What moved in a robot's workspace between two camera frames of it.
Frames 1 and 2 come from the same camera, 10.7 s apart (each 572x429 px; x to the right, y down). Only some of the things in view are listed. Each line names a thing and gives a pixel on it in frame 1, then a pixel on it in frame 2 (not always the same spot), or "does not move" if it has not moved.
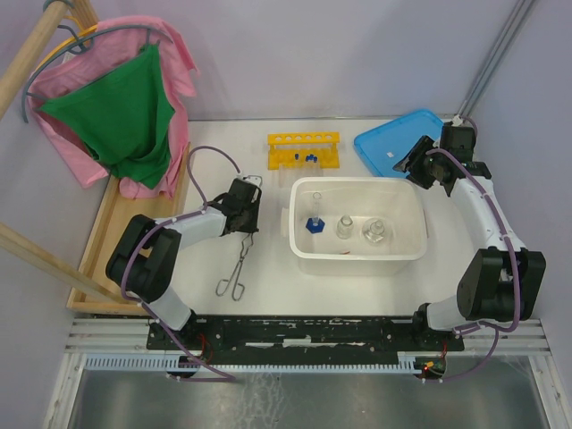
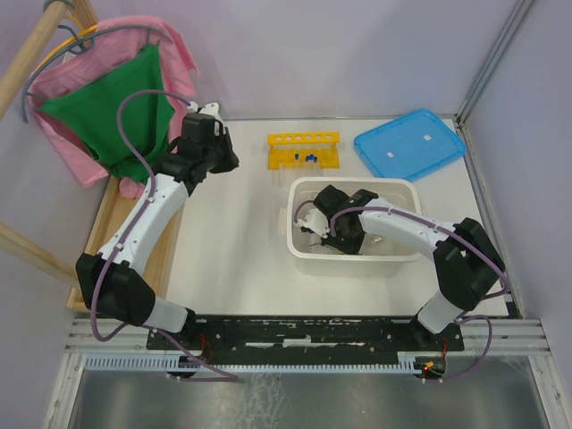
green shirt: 123,114 does not move
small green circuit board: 434,364 does not move
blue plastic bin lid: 389,143 does not move
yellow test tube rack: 303,148 does not move
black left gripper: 253,226 → 231,161
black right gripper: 410,161 → 352,248
